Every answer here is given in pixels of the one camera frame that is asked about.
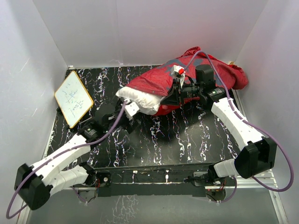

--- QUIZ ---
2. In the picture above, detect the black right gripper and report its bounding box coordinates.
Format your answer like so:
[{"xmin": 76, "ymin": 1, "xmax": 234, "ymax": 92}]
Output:
[{"xmin": 159, "ymin": 78, "xmax": 202, "ymax": 106}]

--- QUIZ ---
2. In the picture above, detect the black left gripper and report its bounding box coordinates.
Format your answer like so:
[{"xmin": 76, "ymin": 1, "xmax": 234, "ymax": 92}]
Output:
[{"xmin": 104, "ymin": 98, "xmax": 140, "ymax": 133}]

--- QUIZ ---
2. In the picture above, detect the red patterned pillowcase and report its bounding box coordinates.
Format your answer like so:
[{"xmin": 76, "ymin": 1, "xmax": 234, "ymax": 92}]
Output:
[{"xmin": 126, "ymin": 47, "xmax": 249, "ymax": 116}]

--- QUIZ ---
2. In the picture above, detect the white pillow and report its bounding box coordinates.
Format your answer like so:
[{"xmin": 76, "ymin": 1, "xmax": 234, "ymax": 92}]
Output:
[{"xmin": 115, "ymin": 86, "xmax": 164, "ymax": 115}]

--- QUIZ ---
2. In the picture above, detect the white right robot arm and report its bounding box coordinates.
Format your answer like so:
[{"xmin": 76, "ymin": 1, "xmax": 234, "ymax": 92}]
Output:
[{"xmin": 161, "ymin": 64, "xmax": 277, "ymax": 185}]

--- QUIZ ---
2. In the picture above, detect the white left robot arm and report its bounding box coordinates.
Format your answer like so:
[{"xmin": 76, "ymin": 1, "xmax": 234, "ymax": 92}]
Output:
[{"xmin": 14, "ymin": 102, "xmax": 140, "ymax": 210}]

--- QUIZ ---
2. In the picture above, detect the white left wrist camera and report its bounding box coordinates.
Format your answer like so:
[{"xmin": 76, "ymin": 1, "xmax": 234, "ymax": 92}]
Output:
[{"xmin": 124, "ymin": 102, "xmax": 140, "ymax": 120}]

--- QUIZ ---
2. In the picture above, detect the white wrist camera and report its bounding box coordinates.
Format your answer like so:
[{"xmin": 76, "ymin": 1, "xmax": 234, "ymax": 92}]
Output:
[
  {"xmin": 170, "ymin": 65, "xmax": 185, "ymax": 87},
  {"xmin": 124, "ymin": 102, "xmax": 140, "ymax": 120}
]

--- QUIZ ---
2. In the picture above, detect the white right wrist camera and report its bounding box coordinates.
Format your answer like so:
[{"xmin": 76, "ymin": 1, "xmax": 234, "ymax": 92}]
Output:
[{"xmin": 170, "ymin": 65, "xmax": 185, "ymax": 87}]

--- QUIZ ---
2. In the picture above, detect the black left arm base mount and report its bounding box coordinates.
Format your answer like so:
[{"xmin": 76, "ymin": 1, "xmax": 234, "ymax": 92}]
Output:
[{"xmin": 95, "ymin": 172, "xmax": 111, "ymax": 189}]

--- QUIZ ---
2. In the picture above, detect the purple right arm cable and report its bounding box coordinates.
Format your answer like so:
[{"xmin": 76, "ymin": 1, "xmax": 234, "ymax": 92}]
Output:
[{"xmin": 183, "ymin": 50, "xmax": 294, "ymax": 203}]

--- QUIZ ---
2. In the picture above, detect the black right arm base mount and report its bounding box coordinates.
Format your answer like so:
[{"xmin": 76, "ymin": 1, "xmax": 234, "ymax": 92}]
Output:
[{"xmin": 183, "ymin": 171, "xmax": 235, "ymax": 189}]

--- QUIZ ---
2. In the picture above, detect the aluminium frame rail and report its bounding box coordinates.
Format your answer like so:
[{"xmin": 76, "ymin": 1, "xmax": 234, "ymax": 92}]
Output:
[{"xmin": 232, "ymin": 90, "xmax": 289, "ymax": 224}]

